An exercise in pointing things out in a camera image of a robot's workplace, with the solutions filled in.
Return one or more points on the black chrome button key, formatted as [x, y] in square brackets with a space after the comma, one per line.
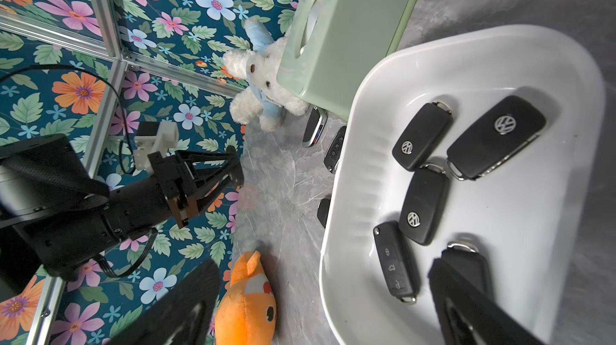
[332, 156]

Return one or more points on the orange plush toy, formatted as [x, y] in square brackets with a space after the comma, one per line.
[248, 313]

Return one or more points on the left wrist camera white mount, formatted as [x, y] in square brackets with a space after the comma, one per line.
[153, 137]

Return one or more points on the black silver flip key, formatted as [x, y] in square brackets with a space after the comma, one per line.
[314, 126]

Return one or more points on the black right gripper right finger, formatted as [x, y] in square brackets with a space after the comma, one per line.
[468, 316]

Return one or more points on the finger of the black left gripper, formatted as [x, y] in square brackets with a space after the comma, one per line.
[205, 175]

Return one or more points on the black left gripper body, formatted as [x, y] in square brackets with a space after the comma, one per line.
[136, 208]

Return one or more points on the black VW key front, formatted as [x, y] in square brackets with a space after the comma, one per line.
[424, 203]

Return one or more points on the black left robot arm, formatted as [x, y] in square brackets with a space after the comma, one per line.
[56, 217]

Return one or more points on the green tissue box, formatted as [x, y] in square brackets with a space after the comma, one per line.
[333, 44]

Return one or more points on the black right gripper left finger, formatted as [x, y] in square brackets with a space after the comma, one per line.
[182, 316]

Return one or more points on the white storage box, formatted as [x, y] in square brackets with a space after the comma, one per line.
[524, 216]

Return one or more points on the white teddy bear blue shirt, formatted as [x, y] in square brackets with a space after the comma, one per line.
[264, 98]

